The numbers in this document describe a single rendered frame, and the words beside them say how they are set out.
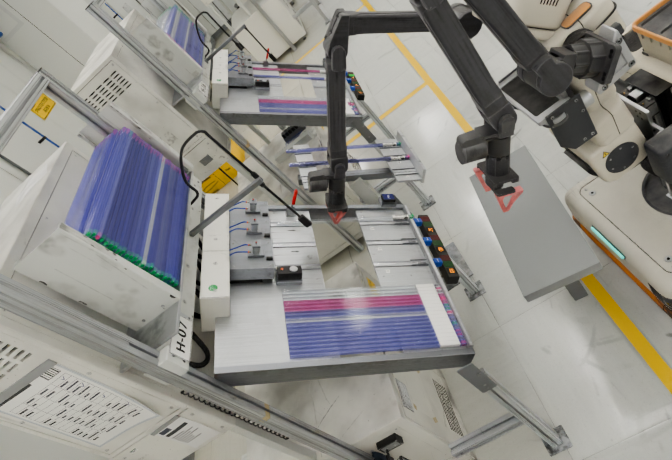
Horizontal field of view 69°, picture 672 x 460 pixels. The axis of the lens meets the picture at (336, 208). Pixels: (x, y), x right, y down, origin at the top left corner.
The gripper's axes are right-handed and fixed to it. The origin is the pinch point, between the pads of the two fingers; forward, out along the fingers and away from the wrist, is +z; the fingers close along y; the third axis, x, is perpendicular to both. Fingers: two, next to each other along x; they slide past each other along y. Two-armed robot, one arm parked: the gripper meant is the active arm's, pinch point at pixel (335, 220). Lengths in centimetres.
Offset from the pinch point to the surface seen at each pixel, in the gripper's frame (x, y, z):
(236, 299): -36.1, 34.3, -2.0
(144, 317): -57, 49, -16
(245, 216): -31.8, 2.6, -7.7
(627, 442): 87, 73, 49
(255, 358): -32, 55, -2
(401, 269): 17.7, 24.8, 3.3
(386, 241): 16.4, 10.5, 3.1
